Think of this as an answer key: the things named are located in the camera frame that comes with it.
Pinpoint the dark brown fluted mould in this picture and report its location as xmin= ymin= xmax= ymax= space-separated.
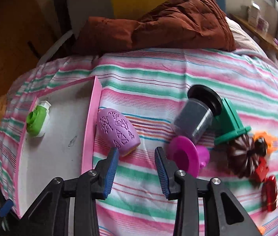
xmin=227 ymin=134 xmax=259 ymax=178

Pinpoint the magenta funnel cup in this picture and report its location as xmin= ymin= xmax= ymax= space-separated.
xmin=167 ymin=136 xmax=210 ymax=178

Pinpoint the green plug-in device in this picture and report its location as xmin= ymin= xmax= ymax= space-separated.
xmin=26 ymin=100 xmax=51 ymax=137

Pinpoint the grey jar black lid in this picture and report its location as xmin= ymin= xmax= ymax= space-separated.
xmin=173 ymin=84 xmax=222 ymax=144

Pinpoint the purple patterned oval case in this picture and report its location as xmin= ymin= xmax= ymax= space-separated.
xmin=97 ymin=108 xmax=141 ymax=157

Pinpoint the red glossy car toy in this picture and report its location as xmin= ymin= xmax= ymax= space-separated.
xmin=263 ymin=175 xmax=278 ymax=212

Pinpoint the red plastic block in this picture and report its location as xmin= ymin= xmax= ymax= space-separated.
xmin=252 ymin=157 xmax=269 ymax=183

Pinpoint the pink-edged white tray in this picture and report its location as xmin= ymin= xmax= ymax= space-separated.
xmin=14 ymin=76 xmax=102 ymax=217

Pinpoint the orange flower toy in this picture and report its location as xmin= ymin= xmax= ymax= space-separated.
xmin=253 ymin=131 xmax=278 ymax=157

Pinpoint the green plastic stand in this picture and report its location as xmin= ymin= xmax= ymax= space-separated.
xmin=212 ymin=98 xmax=251 ymax=146

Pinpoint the striped bed sheet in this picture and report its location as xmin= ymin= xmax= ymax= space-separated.
xmin=0 ymin=49 xmax=278 ymax=235

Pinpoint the wooden side table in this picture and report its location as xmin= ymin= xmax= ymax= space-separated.
xmin=230 ymin=14 xmax=278 ymax=55

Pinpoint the rust brown quilt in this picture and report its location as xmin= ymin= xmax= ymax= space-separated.
xmin=73 ymin=0 xmax=236 ymax=55

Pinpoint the white box on table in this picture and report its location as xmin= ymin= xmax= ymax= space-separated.
xmin=247 ymin=1 xmax=269 ymax=32

